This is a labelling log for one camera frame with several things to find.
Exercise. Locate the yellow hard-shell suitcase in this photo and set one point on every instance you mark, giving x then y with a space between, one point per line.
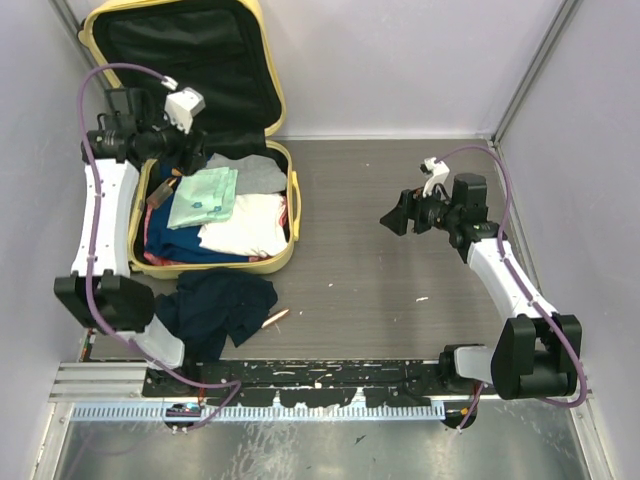
220 49

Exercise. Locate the blue garment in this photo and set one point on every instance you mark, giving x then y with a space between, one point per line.
180 245

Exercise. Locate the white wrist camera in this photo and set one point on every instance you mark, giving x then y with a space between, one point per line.
435 172
182 106

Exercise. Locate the grey garment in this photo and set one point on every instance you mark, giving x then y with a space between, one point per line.
256 174

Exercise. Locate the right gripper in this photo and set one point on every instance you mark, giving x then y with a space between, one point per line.
411 205

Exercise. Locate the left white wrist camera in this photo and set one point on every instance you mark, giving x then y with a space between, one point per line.
182 106

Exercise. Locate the white slotted cable duct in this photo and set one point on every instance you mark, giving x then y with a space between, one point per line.
185 412

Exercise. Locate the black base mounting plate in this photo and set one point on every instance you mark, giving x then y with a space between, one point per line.
313 383

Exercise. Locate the pink patterned garment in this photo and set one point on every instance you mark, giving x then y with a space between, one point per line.
255 231

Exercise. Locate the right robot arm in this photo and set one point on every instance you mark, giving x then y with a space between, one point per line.
538 347

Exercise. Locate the mint green floral cloth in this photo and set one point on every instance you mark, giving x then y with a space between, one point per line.
208 196

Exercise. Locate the gold perfume bottle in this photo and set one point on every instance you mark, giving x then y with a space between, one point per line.
163 192

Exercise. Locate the aluminium frame rail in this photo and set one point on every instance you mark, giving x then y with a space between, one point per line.
110 381

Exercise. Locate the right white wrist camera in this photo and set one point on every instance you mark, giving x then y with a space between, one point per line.
435 172

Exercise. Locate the dark navy garment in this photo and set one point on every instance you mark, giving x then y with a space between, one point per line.
210 307

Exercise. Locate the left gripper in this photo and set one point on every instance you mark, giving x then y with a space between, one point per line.
189 161

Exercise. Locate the white garment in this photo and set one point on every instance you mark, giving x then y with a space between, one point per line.
255 228

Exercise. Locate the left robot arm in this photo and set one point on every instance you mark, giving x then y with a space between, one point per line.
99 292

